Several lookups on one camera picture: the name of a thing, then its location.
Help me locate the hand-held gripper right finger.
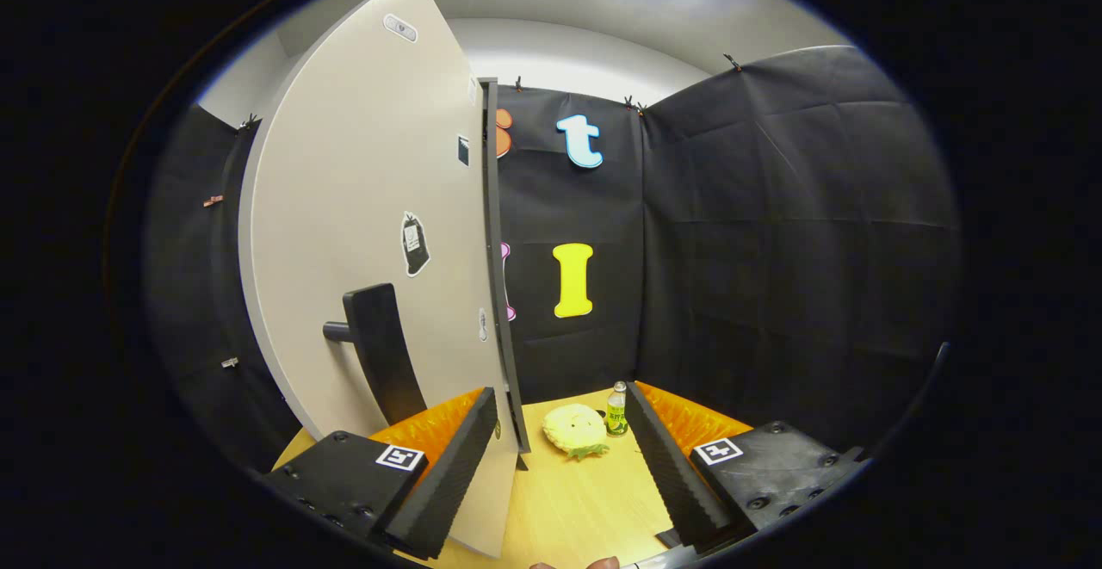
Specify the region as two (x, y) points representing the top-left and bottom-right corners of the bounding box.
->
(622, 380), (866, 553)

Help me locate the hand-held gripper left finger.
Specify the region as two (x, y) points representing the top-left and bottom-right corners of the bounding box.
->
(258, 387), (500, 561)

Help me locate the dark grey shoe cabinet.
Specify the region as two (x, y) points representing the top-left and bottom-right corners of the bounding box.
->
(478, 78), (532, 473)

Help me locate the beige shoe cabinet door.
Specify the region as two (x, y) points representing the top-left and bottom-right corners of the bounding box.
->
(238, 0), (530, 560)

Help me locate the small green label bottle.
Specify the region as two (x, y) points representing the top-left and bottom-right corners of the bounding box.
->
(605, 381), (629, 437)

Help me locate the yellow pineapple plush toy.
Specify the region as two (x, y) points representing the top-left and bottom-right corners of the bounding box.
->
(542, 404), (610, 462)

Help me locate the black backdrop cloth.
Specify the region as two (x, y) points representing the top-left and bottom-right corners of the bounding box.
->
(142, 44), (961, 467)

